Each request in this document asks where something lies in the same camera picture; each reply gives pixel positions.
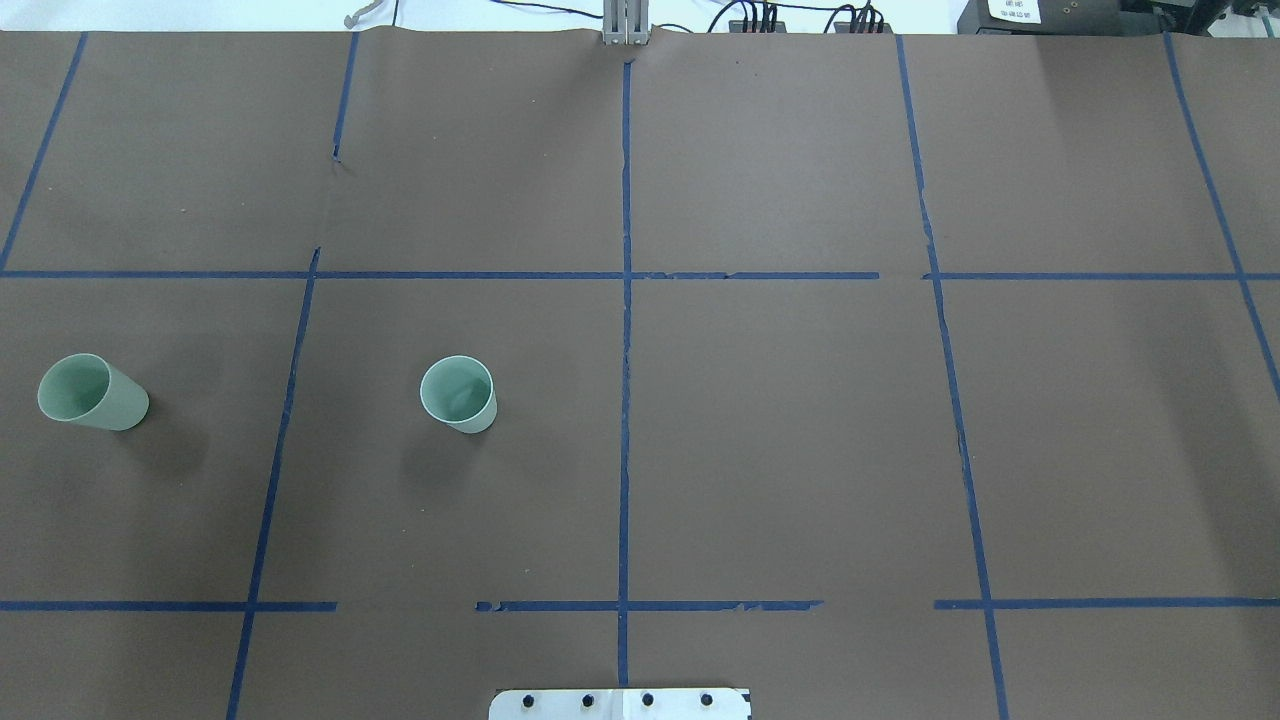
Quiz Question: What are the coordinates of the white pedestal column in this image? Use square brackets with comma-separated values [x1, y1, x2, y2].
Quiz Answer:
[488, 687, 753, 719]

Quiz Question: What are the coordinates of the green cup moved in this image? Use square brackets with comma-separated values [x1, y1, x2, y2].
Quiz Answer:
[37, 354, 150, 432]

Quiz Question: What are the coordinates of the aluminium frame post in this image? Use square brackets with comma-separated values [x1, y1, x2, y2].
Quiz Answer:
[602, 0, 652, 46]

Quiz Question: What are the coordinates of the green cup on table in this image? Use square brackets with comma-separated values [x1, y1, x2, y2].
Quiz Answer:
[419, 355, 498, 434]

